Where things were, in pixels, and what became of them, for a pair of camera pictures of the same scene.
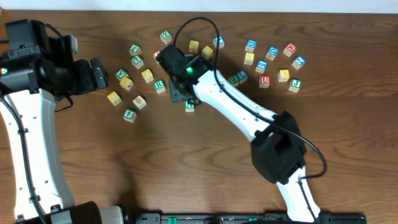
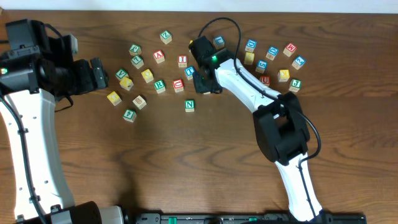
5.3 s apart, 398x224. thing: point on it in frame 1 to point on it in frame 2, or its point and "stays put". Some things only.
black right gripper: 179,92 to 203,82
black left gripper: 97,73 stays put
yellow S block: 249,58 stays put
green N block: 188,107 stays put
